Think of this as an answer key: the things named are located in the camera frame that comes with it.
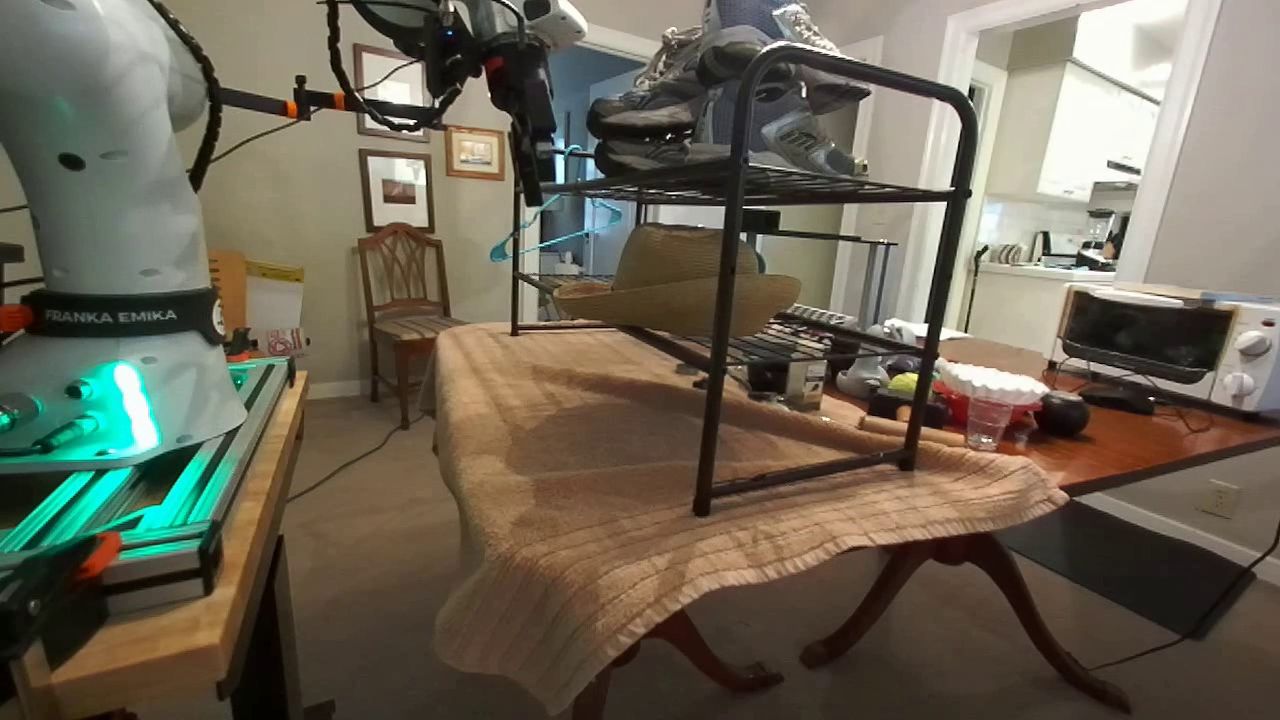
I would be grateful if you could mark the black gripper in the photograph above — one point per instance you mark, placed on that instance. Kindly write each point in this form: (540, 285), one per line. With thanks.
(517, 76)

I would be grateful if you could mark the blue grey running sneaker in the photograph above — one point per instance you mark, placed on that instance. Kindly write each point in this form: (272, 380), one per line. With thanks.
(803, 83)
(814, 142)

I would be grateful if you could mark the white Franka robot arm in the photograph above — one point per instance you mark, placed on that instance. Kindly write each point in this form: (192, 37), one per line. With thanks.
(95, 200)

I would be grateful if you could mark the small gold framed picture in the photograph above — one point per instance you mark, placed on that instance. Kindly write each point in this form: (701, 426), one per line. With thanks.
(475, 153)

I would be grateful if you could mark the blue plastic clothes hanger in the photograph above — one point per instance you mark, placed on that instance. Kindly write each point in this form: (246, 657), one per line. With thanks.
(533, 245)

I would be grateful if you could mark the brown wooden chair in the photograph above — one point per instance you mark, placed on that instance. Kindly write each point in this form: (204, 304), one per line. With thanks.
(401, 274)

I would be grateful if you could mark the black metal shoe rack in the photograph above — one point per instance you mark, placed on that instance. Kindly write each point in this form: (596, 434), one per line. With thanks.
(726, 335)

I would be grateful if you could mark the yellow white paper bag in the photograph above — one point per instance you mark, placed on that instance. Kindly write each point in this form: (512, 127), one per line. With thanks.
(272, 304)

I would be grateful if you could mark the tan woven table cloth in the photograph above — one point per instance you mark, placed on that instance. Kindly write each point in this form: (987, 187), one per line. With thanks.
(603, 453)

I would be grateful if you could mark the small black jar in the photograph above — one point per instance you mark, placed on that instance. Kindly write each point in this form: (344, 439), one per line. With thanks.
(766, 380)

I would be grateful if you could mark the clear glass jar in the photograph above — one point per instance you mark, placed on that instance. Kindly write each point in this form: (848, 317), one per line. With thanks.
(805, 380)

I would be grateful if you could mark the computer keyboard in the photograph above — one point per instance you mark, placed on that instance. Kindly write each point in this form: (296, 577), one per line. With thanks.
(855, 329)

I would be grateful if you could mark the green ball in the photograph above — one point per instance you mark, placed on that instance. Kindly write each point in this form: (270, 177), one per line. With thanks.
(905, 385)

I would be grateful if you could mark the white kitchen cabinet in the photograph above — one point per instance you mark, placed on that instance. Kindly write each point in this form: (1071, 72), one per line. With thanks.
(1093, 127)

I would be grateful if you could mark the wooden robot mounting stand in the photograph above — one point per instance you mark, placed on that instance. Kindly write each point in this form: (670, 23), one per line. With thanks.
(200, 626)

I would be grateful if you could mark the coffee maker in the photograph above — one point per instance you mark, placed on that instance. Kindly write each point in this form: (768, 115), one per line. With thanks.
(1108, 221)

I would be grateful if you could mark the black round object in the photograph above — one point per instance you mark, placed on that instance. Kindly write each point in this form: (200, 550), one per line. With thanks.
(1064, 418)

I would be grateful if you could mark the orange black clamp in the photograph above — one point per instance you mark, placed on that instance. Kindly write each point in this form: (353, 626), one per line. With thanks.
(98, 557)

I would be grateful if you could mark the white toaster oven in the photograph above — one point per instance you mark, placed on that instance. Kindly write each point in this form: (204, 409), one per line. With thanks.
(1146, 341)

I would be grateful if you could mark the dark wooden dining table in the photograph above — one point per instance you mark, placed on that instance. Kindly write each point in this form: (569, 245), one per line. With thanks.
(1132, 447)

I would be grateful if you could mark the black floor mat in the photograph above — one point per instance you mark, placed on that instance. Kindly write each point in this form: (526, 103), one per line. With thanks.
(1132, 567)

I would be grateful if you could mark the dark framed wall picture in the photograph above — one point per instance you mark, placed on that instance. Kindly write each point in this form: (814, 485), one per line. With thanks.
(397, 191)

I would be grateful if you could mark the large framed wall picture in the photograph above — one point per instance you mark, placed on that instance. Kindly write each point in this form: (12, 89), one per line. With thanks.
(385, 106)

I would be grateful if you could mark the black camera boom stand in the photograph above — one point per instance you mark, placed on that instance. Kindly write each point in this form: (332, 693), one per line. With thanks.
(360, 106)

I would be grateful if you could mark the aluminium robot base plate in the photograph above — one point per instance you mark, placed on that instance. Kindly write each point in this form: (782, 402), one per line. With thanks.
(161, 504)

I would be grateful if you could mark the white wall outlet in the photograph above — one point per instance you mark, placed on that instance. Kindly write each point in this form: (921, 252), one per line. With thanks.
(1220, 496)

